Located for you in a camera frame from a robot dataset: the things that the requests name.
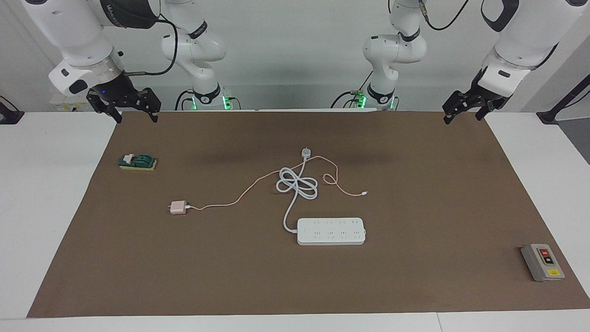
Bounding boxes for pink charging cable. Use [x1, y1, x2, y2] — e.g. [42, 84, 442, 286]
[187, 155, 369, 211]

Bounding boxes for white power strip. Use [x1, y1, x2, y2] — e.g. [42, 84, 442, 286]
[296, 218, 366, 246]

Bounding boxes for black base cable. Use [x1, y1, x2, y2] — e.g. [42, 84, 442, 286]
[174, 89, 196, 111]
[330, 90, 365, 109]

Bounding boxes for brown table mat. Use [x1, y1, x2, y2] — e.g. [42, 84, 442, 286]
[27, 111, 590, 319]

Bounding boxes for white power strip cord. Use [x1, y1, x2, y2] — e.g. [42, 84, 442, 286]
[276, 147, 319, 233]

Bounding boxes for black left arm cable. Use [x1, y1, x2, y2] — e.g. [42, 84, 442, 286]
[417, 0, 471, 31]

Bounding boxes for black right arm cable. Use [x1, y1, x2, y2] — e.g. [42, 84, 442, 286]
[122, 12, 179, 77]

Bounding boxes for green knife switch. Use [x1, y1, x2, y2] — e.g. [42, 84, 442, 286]
[118, 154, 158, 172]

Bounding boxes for white wall outlet box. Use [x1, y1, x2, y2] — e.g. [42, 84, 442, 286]
[50, 91, 100, 113]

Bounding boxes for grey on-off switch box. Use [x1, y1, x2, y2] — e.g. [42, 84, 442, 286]
[520, 243, 566, 282]

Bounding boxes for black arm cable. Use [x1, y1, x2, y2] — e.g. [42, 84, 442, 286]
[417, 0, 471, 31]
[122, 12, 179, 77]

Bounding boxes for black clamp stand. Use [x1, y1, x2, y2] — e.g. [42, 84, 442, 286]
[536, 74, 590, 125]
[0, 95, 24, 125]

